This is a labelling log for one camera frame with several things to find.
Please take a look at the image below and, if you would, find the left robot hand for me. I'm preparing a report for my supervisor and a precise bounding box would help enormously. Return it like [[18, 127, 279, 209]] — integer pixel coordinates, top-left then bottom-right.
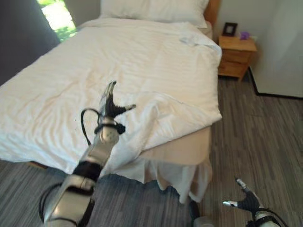
[[99, 80, 137, 119]]

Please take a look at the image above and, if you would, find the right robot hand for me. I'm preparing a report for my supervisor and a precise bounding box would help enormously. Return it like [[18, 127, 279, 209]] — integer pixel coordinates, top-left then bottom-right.
[[223, 177, 260, 211]]

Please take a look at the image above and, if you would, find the white duvet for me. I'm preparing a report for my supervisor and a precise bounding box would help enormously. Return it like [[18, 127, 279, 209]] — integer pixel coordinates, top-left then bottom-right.
[[0, 18, 223, 175]]

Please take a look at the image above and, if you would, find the window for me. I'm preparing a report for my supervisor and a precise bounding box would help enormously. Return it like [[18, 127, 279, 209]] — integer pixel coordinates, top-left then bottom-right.
[[35, 0, 78, 43]]

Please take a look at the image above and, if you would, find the white pillow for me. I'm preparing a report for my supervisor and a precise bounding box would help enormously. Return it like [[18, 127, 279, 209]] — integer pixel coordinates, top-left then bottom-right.
[[98, 0, 210, 29]]

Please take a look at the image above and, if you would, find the dark grey curtain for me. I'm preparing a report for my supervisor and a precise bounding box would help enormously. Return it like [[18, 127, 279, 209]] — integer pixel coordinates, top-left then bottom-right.
[[0, 0, 61, 87]]

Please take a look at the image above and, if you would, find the white fitted sheet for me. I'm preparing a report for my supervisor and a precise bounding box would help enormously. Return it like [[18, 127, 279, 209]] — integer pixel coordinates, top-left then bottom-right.
[[197, 20, 214, 41]]

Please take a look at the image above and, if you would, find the wooden nightstand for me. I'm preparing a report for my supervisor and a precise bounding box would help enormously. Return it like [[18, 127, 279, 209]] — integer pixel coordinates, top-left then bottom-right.
[[217, 35, 258, 81]]

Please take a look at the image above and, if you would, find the wooden headboard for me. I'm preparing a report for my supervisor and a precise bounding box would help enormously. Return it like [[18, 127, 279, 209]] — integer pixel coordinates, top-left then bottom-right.
[[204, 0, 221, 26]]

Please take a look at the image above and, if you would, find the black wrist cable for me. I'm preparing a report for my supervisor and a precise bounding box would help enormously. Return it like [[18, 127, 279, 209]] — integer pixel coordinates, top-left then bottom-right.
[[80, 108, 102, 147]]

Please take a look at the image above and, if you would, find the black picture frame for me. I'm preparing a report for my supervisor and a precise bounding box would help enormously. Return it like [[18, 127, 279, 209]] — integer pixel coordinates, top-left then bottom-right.
[[222, 22, 238, 37]]

